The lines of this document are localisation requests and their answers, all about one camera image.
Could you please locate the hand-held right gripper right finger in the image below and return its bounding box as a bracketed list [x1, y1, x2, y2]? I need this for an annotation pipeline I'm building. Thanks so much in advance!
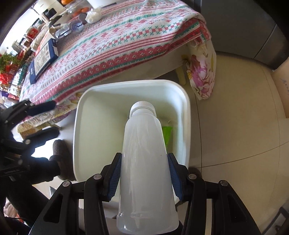
[167, 152, 263, 235]

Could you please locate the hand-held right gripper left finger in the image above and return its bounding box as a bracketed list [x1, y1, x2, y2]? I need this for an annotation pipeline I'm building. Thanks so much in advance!
[29, 152, 122, 235]

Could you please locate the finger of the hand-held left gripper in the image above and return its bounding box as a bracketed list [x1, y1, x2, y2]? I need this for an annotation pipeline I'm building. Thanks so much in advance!
[14, 99, 57, 118]
[22, 128, 59, 147]

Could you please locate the translucent white plastic bottle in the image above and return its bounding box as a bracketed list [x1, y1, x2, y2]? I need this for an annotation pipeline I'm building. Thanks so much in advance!
[116, 101, 179, 234]

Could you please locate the white plastic bin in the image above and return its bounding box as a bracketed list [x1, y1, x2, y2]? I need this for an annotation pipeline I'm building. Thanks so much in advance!
[73, 80, 190, 202]

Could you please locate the white paper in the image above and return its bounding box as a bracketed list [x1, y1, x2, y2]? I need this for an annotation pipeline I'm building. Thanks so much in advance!
[85, 7, 104, 24]

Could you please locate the grey slipper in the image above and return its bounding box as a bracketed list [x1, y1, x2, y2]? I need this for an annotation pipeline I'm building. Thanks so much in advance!
[52, 139, 76, 181]

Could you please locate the person's leg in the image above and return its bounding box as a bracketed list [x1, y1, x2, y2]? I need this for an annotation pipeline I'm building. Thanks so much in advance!
[5, 156, 61, 235]

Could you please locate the green wrapper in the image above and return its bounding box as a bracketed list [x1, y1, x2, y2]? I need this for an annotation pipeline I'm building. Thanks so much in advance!
[161, 126, 178, 154]

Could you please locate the blue flat box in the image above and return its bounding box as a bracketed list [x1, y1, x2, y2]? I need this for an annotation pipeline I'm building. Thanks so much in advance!
[28, 38, 59, 85]

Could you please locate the green plant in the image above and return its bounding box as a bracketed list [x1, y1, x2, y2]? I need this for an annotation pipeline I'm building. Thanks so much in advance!
[0, 53, 19, 73]

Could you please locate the stack of cream bowls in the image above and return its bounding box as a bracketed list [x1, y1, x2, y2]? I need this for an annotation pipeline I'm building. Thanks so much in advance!
[30, 29, 49, 51]

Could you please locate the red tin jar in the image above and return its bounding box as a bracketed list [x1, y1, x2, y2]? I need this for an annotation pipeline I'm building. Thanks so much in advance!
[26, 27, 40, 41]

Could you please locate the crushed clear plastic bottle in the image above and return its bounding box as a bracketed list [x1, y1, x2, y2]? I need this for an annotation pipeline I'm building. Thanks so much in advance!
[54, 19, 84, 40]

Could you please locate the white air fryer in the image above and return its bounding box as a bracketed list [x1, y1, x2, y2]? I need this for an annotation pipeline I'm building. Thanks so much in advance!
[32, 3, 59, 22]

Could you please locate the red green patterned tablecloth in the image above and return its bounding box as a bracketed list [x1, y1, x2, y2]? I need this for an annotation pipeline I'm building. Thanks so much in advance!
[19, 0, 211, 109]

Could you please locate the floral table cover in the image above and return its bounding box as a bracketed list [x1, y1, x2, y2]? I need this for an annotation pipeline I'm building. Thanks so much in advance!
[17, 42, 217, 136]

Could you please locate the pale table leg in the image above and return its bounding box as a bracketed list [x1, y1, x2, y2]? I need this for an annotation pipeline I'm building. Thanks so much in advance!
[177, 65, 187, 85]

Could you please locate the white electric cooking pot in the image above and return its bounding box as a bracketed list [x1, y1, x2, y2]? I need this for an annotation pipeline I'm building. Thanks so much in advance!
[87, 0, 118, 7]

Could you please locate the grey refrigerator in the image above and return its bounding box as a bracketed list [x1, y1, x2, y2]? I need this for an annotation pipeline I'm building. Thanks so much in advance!
[199, 0, 289, 70]

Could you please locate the black wire rack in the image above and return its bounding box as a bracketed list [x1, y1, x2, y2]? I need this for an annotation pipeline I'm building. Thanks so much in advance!
[0, 41, 34, 95]

